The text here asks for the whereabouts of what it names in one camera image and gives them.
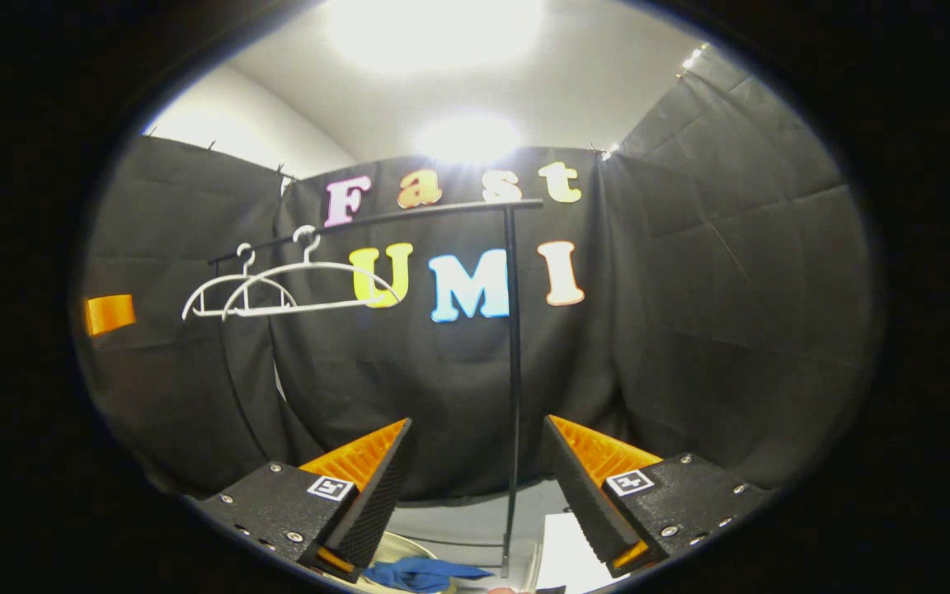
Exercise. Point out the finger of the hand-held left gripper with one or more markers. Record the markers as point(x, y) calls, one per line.
point(110, 314)

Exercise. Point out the white plastic hanger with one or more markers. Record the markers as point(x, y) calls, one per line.
point(306, 263)
point(211, 285)

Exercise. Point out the black clothes rack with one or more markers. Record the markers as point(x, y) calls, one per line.
point(513, 371)

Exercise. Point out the black backdrop cloth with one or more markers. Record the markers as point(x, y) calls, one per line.
point(689, 289)

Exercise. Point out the white flat board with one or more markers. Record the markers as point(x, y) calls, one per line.
point(566, 553)

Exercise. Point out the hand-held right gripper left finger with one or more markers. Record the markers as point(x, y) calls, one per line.
point(376, 503)

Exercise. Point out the ceiling light panel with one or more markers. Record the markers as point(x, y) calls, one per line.
point(468, 139)

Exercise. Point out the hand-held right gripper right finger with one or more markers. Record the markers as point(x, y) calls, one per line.
point(578, 503)

